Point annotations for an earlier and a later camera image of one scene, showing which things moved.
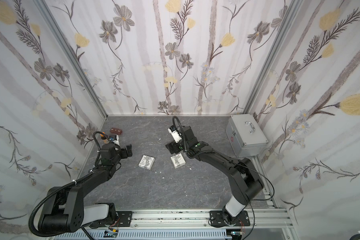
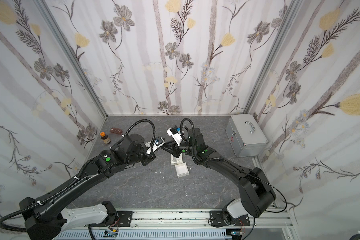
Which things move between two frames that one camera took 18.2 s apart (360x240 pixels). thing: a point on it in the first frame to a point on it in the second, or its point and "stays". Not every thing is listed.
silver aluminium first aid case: [246, 136] stays
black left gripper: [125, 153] to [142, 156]
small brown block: [116, 130] stays
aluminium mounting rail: [274, 219] stays
